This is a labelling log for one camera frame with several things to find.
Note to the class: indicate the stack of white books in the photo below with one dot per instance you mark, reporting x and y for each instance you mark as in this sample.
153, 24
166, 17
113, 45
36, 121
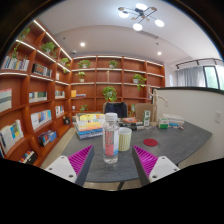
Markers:
174, 119

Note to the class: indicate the clear bottle with pink label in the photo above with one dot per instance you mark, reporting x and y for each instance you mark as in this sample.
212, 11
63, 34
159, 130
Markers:
110, 140

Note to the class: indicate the grey curtain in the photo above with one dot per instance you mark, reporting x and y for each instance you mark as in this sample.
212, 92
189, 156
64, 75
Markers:
190, 76

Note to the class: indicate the dark blue chair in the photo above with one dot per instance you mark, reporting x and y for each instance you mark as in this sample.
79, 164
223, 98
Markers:
116, 109

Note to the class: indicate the stack of colourful books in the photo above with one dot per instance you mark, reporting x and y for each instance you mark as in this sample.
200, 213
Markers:
88, 128

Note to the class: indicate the branched ceiling lamp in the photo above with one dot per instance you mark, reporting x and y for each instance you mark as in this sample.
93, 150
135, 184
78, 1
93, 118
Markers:
141, 15

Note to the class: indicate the stack of dark books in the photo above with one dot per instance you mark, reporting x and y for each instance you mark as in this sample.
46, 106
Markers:
133, 124

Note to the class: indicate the yellow striped white cup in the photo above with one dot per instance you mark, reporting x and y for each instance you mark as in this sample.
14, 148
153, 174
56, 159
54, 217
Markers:
125, 140

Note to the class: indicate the green and white carton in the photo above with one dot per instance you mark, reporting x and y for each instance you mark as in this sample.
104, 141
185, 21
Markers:
146, 118

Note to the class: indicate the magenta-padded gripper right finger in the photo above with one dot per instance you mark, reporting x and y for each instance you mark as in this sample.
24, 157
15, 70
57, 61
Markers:
161, 168

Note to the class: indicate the green and white box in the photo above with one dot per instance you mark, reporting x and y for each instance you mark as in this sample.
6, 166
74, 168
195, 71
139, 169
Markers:
163, 123

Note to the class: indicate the white wall switch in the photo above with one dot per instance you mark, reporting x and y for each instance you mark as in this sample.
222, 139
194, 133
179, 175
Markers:
218, 116

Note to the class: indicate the red-brown wooden shelf unit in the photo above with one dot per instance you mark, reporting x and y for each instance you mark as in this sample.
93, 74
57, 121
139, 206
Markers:
43, 90

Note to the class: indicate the flat round red coaster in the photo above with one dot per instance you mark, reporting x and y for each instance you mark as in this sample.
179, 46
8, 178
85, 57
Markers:
150, 142

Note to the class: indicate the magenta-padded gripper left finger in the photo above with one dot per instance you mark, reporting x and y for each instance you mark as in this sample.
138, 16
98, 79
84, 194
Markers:
61, 168

